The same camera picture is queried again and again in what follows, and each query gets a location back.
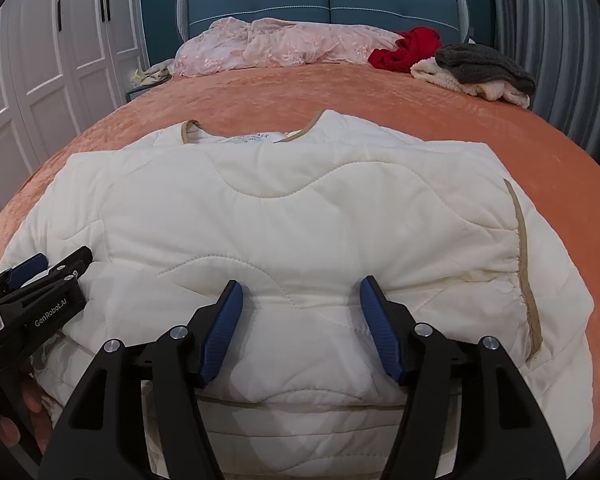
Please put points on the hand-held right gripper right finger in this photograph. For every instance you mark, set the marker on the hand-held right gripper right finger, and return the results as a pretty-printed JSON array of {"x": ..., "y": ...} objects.
[{"x": 380, "y": 330}]

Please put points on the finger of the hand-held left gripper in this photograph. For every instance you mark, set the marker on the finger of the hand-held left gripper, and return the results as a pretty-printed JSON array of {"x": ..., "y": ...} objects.
[
  {"x": 72, "y": 262},
  {"x": 27, "y": 267}
]

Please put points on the pale yellow cloth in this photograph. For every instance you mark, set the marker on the pale yellow cloth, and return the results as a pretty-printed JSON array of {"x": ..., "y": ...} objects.
[{"x": 152, "y": 72}]

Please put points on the pink floral quilt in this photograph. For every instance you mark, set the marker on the pink floral quilt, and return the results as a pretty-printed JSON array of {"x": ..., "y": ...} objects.
[{"x": 280, "y": 45}]

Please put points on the bedside table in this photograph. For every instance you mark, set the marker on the bedside table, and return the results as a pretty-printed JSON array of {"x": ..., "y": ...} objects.
[{"x": 137, "y": 95}]

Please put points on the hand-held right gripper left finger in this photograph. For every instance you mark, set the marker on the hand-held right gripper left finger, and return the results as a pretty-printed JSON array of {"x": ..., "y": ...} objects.
[{"x": 225, "y": 327}]

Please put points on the cream fleece garment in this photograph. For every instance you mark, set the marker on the cream fleece garment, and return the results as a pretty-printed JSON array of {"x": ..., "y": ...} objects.
[{"x": 490, "y": 91}]

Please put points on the white quilted jacket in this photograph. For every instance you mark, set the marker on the white quilted jacket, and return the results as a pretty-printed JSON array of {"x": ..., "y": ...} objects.
[{"x": 300, "y": 210}]

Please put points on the grey fleece garment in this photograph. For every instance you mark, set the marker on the grey fleece garment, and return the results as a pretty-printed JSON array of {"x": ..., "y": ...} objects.
[{"x": 480, "y": 62}]

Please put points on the red garment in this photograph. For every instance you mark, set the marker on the red garment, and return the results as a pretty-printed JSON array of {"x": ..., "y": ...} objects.
[{"x": 405, "y": 52}]

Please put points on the white panelled wardrobe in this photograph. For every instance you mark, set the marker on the white panelled wardrobe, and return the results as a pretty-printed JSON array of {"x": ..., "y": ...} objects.
[{"x": 40, "y": 80}]

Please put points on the grey curtain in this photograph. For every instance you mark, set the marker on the grey curtain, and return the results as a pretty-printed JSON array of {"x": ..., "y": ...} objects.
[{"x": 550, "y": 45}]

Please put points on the person's left hand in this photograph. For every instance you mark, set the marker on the person's left hand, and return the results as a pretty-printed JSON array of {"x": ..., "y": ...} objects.
[{"x": 40, "y": 412}]

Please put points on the bed with orange bedspread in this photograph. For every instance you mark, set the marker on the bed with orange bedspread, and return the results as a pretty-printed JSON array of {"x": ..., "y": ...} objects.
[{"x": 340, "y": 92}]

